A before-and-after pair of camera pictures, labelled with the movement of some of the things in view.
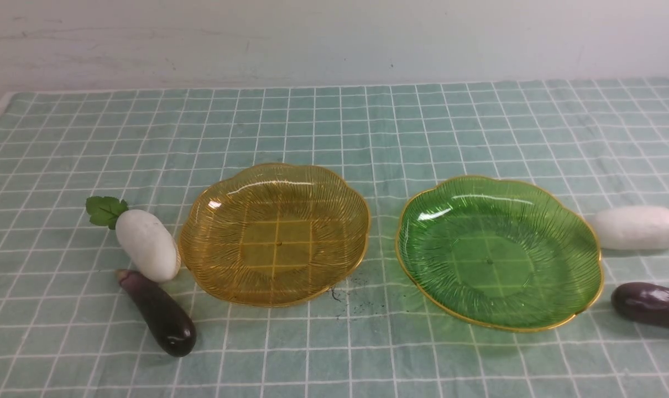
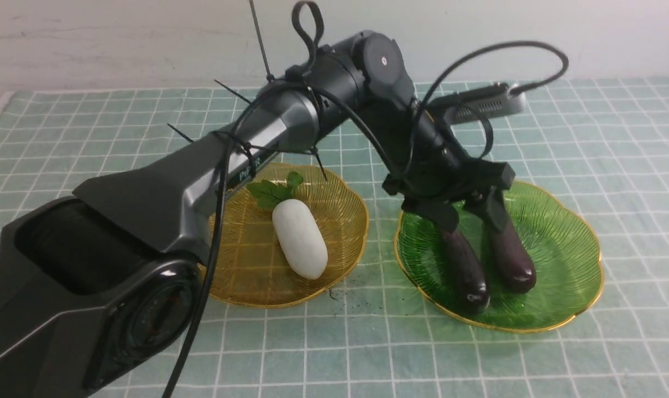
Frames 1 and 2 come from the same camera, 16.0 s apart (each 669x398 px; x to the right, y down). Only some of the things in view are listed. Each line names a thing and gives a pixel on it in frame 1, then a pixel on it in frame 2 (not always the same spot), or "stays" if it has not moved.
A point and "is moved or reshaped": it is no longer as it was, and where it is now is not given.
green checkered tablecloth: x=56 y=323 stays
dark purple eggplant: x=653 y=304 to x=513 y=264
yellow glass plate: x=273 y=234 stays
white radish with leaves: x=151 y=245 is moved or reshaped
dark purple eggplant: x=169 y=330 is moved or reshaped
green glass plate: x=502 y=253 stays
